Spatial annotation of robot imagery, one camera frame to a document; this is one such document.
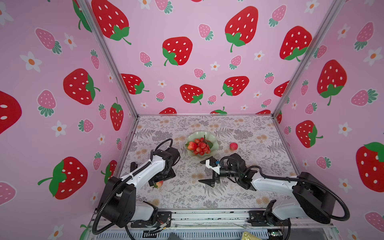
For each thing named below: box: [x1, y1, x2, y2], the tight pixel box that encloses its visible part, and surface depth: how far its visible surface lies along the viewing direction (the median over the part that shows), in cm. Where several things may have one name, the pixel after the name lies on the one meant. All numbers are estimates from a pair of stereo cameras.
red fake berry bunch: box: [185, 135, 213, 156], surface depth 97 cm
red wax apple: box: [153, 180, 164, 189], surface depth 84 cm
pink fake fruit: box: [229, 142, 239, 151], surface depth 100 cm
